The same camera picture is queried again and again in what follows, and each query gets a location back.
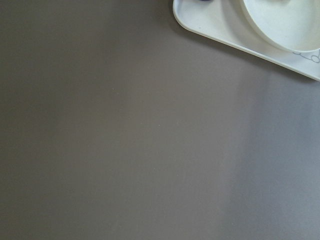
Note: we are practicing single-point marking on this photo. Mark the white shallow bowl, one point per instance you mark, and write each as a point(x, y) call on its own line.
point(290, 25)

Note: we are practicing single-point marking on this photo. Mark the cream rabbit tray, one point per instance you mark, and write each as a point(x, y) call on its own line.
point(224, 21)

